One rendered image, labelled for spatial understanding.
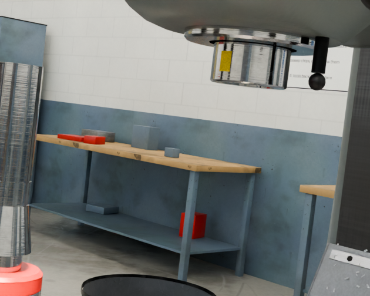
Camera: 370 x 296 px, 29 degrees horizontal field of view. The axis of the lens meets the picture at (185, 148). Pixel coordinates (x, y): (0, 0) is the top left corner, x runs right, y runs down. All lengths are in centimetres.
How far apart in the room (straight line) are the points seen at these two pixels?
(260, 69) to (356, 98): 41
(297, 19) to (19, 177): 17
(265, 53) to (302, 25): 4
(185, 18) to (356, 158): 46
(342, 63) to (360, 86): 459
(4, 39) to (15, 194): 730
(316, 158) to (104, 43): 281
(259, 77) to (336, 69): 502
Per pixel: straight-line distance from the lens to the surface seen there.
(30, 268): 41
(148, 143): 621
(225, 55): 43
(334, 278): 82
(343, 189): 83
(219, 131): 606
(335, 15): 40
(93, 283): 261
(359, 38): 65
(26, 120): 39
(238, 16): 38
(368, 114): 82
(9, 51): 771
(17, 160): 39
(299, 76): 562
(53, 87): 794
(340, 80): 541
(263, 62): 42
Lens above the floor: 126
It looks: 3 degrees down
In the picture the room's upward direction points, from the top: 7 degrees clockwise
